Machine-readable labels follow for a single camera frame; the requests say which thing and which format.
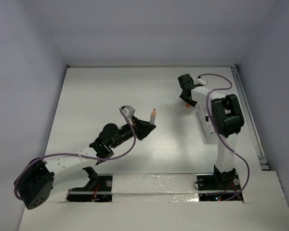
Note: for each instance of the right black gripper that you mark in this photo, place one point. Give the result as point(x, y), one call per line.
point(192, 103)

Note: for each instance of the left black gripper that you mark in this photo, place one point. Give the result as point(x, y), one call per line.
point(142, 128)

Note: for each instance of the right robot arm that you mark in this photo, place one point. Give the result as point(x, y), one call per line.
point(222, 116)

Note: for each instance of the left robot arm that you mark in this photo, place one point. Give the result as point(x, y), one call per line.
point(38, 179)

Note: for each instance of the white divided organizer box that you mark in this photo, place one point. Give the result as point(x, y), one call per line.
point(206, 123)

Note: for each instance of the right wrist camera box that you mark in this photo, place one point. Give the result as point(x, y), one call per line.
point(202, 80)

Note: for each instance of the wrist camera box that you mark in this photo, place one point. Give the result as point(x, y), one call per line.
point(202, 80)
point(128, 111)

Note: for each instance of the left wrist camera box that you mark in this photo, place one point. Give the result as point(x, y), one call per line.
point(128, 111)

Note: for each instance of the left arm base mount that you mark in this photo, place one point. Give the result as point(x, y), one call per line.
point(98, 189)

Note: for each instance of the aluminium side rail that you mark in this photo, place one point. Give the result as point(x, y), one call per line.
point(249, 120)

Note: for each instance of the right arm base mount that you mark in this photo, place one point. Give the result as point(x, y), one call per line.
point(210, 189)

